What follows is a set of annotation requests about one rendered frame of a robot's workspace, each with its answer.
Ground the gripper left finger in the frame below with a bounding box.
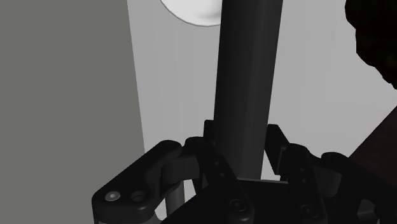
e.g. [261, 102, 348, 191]
[91, 119, 256, 224]

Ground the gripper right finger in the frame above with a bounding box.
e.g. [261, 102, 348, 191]
[264, 123, 397, 224]

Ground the dark brown wooden furniture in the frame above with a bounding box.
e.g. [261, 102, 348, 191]
[349, 105, 397, 188]

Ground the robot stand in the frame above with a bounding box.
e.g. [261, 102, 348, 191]
[213, 0, 284, 181]

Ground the dark leafy plant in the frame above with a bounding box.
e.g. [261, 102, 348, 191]
[344, 0, 397, 90]

